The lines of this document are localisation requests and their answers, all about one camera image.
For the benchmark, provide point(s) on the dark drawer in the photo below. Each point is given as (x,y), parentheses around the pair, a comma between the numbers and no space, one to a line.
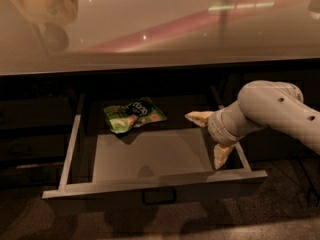
(34,113)
(32,147)
(30,175)
(157,164)

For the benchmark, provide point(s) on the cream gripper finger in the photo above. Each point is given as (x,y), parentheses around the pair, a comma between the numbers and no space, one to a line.
(221,154)
(200,118)

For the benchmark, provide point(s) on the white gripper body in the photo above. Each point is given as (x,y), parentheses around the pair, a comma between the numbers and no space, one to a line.
(217,128)

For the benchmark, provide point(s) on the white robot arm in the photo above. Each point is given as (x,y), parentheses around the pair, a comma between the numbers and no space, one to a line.
(260,104)

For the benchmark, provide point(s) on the green snack bag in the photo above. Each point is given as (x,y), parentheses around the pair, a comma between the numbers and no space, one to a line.
(123,118)

